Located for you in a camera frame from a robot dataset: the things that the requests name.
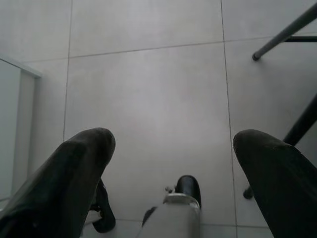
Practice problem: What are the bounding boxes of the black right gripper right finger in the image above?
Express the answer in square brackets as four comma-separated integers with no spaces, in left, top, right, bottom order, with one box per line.
[232,128,317,238]

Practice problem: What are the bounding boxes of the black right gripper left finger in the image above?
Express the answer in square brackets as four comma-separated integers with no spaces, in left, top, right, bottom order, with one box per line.
[0,127,116,238]

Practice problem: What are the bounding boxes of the grey metal chair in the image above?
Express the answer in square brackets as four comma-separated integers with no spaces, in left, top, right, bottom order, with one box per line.
[243,3,317,199]

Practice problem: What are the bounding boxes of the white door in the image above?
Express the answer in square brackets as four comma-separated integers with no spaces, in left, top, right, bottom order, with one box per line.
[0,58,43,199]

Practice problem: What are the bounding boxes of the robot left leg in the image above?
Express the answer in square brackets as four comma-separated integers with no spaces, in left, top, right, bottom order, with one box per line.
[90,178,117,234]

